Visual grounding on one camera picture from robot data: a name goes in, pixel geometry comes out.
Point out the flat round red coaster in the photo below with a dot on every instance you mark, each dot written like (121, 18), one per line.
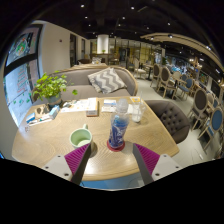
(115, 150)

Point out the light blue tissue pack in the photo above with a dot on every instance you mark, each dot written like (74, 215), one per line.
(54, 112)

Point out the group of ceiling lights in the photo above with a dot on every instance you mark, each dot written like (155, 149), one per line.
(133, 8)

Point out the clear plastic cup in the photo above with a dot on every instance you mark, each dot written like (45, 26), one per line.
(138, 113)

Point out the clear blue-label drink bottle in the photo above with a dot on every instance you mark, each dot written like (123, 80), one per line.
(118, 128)

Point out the group of dining chairs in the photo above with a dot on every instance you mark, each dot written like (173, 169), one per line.
(200, 103)

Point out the printed paper leaflet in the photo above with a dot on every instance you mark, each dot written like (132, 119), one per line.
(75, 106)

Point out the small blue white pack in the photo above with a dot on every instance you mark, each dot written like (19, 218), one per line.
(30, 118)

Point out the small white brown box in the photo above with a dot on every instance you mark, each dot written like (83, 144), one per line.
(92, 107)

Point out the white cylindrical column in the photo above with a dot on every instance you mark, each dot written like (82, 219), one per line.
(102, 44)

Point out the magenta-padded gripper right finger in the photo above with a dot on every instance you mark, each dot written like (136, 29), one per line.
(147, 159)

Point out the yellow card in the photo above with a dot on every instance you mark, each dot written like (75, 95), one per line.
(135, 99)

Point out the curved grey sofa bench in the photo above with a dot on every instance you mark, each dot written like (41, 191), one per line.
(80, 80)

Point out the pale green mug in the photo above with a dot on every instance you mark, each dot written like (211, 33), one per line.
(80, 137)

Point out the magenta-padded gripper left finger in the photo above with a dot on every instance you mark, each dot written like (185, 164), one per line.
(76, 159)

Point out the grey tufted armchair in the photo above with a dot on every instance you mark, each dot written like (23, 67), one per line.
(170, 121)

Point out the green potted plant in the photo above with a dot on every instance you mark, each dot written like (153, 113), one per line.
(50, 87)

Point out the brown card stand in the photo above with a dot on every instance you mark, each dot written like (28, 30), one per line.
(41, 111)

